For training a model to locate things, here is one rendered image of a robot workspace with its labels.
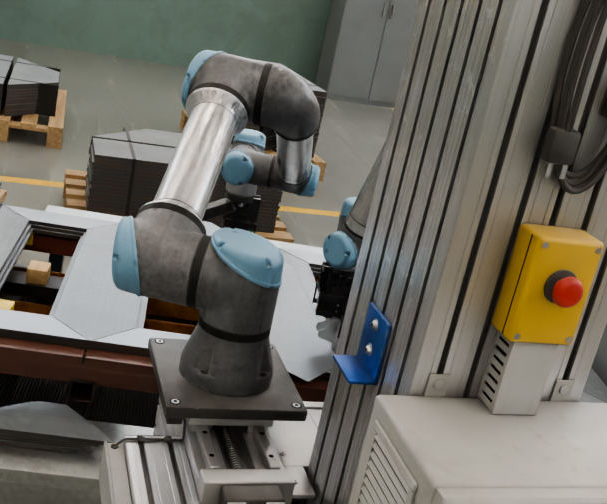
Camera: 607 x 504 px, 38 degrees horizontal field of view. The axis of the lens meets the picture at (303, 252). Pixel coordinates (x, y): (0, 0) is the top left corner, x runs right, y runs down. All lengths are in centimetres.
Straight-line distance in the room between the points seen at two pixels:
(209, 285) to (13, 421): 66
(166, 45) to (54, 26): 120
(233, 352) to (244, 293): 10
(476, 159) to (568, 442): 36
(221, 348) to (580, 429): 55
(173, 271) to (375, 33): 884
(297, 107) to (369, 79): 854
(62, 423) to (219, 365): 57
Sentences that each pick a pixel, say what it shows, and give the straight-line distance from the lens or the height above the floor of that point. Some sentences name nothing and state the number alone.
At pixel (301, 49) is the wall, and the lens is 1055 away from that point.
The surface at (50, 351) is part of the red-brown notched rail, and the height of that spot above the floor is 83.
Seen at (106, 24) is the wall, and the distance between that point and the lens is 1014.
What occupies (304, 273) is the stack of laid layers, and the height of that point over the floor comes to 84.
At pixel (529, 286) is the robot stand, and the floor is 140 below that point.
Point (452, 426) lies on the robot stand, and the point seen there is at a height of 123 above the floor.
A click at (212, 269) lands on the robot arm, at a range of 135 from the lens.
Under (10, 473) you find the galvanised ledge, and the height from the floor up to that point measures 67.
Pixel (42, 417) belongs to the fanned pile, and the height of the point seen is 72.
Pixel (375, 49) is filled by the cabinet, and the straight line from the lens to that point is 1014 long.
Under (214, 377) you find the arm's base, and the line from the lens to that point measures 139.
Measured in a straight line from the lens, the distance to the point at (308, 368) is 196.
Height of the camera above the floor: 173
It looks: 20 degrees down
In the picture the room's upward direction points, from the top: 12 degrees clockwise
